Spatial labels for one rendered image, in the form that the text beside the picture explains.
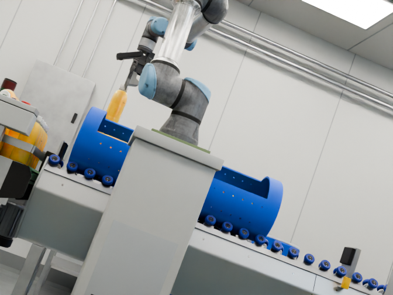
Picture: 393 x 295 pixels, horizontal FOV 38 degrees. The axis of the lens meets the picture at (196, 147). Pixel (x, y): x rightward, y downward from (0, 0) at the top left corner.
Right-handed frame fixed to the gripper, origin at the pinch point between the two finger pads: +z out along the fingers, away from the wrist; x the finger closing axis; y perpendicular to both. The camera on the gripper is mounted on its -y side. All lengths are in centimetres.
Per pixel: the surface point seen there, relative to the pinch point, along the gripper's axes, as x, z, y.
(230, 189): -38, 27, 54
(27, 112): -51, 29, -30
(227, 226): -36, 41, 59
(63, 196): -35, 54, -7
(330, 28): 290, -181, 182
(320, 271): -40, 44, 102
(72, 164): -31, 41, -8
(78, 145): -32.5, 33.1, -9.2
